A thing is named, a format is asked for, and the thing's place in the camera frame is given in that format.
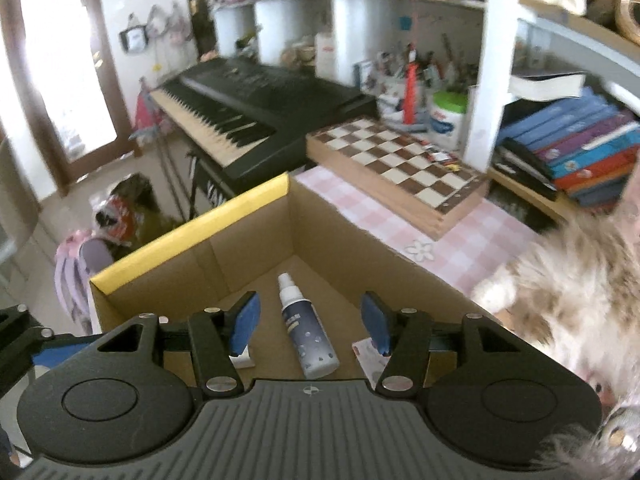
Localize black electronic keyboard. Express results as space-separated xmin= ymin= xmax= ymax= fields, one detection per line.
xmin=150 ymin=58 xmax=378 ymax=198

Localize small white charger plug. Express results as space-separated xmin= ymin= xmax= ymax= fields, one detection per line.
xmin=229 ymin=346 xmax=256 ymax=370

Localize white bookshelf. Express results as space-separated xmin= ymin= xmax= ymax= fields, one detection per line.
xmin=209 ymin=0 xmax=639 ymax=211

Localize red tassel ornament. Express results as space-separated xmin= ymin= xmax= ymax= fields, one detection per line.
xmin=402 ymin=44 xmax=418 ymax=125

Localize white green lid jar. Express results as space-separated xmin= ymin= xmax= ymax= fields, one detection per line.
xmin=427 ymin=90 xmax=468 ymax=151

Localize wooden chessboard box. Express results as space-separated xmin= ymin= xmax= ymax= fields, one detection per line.
xmin=306 ymin=117 xmax=489 ymax=231

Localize yellow cardboard box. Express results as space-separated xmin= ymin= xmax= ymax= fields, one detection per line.
xmin=88 ymin=171 xmax=507 ymax=386

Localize navy spray bottle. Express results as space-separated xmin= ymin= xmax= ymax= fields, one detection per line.
xmin=278 ymin=273 xmax=340 ymax=380

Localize fluffy orange white cat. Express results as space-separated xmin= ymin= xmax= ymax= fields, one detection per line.
xmin=470 ymin=171 xmax=639 ymax=479

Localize pink checkered tablecloth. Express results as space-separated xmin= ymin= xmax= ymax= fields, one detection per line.
xmin=295 ymin=166 xmax=537 ymax=295

